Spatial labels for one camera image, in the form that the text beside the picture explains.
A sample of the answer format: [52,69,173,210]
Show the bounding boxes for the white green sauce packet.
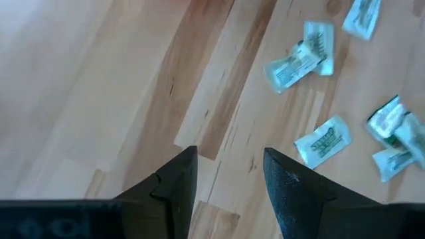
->
[264,40,323,94]
[393,112,425,170]
[371,147,418,183]
[341,0,383,41]
[366,95,408,149]
[294,115,353,170]
[303,21,335,76]

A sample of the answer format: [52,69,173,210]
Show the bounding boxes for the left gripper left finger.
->
[0,145,199,239]

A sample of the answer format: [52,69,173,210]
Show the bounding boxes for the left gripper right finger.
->
[264,148,425,239]

